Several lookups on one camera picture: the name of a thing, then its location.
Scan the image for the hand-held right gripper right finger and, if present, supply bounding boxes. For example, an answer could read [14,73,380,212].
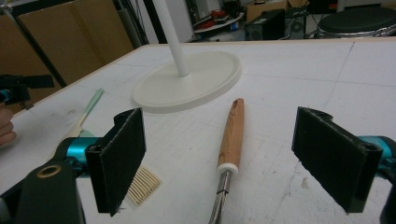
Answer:
[291,106,384,214]

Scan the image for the black round stool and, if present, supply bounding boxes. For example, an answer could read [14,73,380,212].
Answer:
[317,5,396,39]

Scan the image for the wooden handle wire whisk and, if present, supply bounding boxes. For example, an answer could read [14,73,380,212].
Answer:
[207,97,246,224]

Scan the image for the white gridded mat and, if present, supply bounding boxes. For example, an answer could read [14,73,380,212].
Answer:
[0,40,396,224]

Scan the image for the small plain cardboard box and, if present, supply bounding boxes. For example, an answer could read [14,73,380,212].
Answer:
[246,0,290,22]

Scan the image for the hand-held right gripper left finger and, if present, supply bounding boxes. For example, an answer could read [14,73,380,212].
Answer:
[85,106,148,217]

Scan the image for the white utensil stand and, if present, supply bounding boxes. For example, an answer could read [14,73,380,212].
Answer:
[131,0,243,115]

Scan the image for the large brown cardboard sheet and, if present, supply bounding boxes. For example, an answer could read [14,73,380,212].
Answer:
[0,0,134,115]

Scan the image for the white round side table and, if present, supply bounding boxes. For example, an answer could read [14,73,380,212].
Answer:
[192,12,246,35]

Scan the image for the grey computer case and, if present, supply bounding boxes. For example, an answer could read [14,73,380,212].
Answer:
[284,7,308,40]

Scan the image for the black computer tower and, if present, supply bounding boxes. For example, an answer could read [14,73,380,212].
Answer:
[245,8,287,41]

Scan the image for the green handle slotted wooden spatula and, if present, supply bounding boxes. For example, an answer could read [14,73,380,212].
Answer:
[126,165,163,206]

